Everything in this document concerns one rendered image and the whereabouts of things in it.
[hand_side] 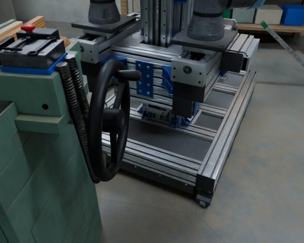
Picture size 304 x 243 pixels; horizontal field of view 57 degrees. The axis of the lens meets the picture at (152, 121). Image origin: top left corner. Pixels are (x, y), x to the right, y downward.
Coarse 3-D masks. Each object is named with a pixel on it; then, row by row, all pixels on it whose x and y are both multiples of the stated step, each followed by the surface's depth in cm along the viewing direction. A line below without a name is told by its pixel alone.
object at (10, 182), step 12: (36, 132) 67; (24, 144) 62; (36, 144) 67; (48, 144) 73; (24, 156) 63; (36, 156) 68; (12, 168) 59; (24, 168) 63; (0, 180) 55; (12, 180) 59; (24, 180) 63; (0, 192) 55; (12, 192) 59; (0, 204) 56
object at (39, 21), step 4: (40, 16) 94; (32, 20) 90; (36, 20) 91; (40, 20) 93; (36, 24) 91; (40, 24) 93; (44, 24) 96; (16, 28) 84; (20, 28) 84; (12, 32) 81; (4, 36) 78; (12, 36) 79; (16, 36) 81
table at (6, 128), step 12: (72, 48) 83; (84, 84) 70; (0, 108) 55; (12, 108) 57; (0, 120) 54; (12, 120) 57; (24, 120) 57; (36, 120) 57; (48, 120) 57; (60, 120) 58; (0, 132) 54; (12, 132) 57; (48, 132) 58; (60, 132) 58; (0, 144) 54
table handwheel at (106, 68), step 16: (112, 64) 60; (96, 80) 56; (96, 96) 54; (128, 96) 78; (96, 112) 53; (112, 112) 65; (128, 112) 79; (96, 128) 53; (112, 128) 65; (128, 128) 80; (96, 144) 54; (112, 144) 70; (96, 160) 56; (112, 160) 72; (96, 176) 60; (112, 176) 67
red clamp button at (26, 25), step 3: (24, 24) 59; (27, 24) 59; (30, 24) 59; (33, 24) 59; (21, 27) 58; (24, 27) 58; (27, 27) 58; (30, 27) 58; (33, 27) 58; (24, 30) 58; (27, 30) 58; (30, 30) 58
